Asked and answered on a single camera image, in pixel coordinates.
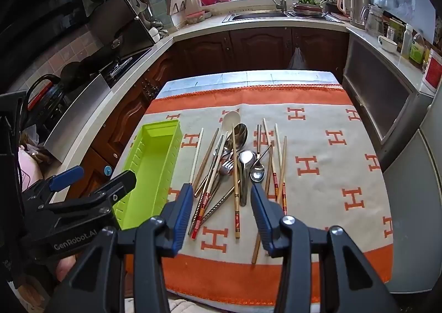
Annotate green plastic utensil tray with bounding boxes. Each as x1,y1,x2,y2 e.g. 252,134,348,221
112,119,183,231

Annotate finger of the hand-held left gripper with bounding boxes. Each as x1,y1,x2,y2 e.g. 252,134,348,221
26,166,85,210
35,169,138,229

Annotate grey refrigerator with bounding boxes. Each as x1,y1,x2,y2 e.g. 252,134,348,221
380,95,442,294

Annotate white electric kettle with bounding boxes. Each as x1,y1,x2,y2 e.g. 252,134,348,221
336,0,371,29

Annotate metal fork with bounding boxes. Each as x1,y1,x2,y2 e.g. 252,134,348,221
219,160,236,177

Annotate metal soup spoon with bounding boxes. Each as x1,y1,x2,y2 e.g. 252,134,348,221
238,150,257,206

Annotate large metal spoon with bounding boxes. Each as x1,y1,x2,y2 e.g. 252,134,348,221
224,123,249,161

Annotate white kitchen countertop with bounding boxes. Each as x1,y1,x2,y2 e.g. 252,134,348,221
21,11,439,192

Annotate black gas stove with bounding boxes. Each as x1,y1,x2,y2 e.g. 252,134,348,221
100,48,152,89

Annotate grey appliance cabinet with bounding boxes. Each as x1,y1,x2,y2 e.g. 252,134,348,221
342,35,432,172

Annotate oil bottle with green label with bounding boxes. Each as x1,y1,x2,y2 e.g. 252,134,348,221
409,33,426,65

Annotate hanging kitchen ladles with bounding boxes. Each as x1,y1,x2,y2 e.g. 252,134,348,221
133,0,152,28

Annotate green box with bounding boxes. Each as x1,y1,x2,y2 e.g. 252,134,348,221
390,17,406,53

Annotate white plastic bottle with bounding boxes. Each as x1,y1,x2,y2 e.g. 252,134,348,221
401,24,414,59

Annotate orange white printed blanket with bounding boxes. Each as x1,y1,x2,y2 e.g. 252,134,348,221
122,83,394,305

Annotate pink plastic bag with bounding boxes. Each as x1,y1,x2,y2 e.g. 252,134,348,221
19,147,45,192

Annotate red white tub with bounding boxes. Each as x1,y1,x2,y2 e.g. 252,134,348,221
422,54,442,89

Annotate steel sink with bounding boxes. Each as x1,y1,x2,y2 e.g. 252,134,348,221
223,11,291,23

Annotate lidded food container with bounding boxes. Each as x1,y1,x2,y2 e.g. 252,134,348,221
186,11,212,23

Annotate white ceramic spoon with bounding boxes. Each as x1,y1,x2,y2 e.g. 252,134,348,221
221,111,241,149

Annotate beige quilted cloth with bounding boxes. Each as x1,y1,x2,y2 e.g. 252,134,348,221
166,297,208,313

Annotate white cups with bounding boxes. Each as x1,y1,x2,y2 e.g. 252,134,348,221
148,26,171,46

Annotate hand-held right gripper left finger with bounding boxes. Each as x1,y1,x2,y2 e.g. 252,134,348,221
45,182,194,313

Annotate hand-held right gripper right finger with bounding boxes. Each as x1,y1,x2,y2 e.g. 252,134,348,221
251,182,398,313

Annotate person's left hand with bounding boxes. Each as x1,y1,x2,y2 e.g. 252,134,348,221
55,256,78,281

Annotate white bowl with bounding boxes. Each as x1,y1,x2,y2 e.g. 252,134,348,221
378,35,398,54

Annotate yellow bottle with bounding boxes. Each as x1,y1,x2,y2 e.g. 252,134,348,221
423,45,434,73

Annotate glass pitcher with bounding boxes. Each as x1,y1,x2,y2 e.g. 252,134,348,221
361,4,385,37

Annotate brown wooden kitchen cabinet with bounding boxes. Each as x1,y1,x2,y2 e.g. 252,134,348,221
81,28,349,196

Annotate hanging plastic bag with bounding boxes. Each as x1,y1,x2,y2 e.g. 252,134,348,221
288,46,308,70

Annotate stainless steel splash guard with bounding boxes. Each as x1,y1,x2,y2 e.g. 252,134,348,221
88,0,156,65
43,73,112,165

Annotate light blue table cover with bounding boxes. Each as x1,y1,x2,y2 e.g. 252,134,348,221
157,71,341,99

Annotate black electric cooker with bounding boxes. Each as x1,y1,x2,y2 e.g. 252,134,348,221
26,74,68,127

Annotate black wok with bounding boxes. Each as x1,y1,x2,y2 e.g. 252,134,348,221
60,57,104,92

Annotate ornate metal cabinet handle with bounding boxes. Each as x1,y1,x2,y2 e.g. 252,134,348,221
141,78,159,101

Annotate small metal spoon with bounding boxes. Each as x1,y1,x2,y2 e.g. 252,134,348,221
249,124,266,183

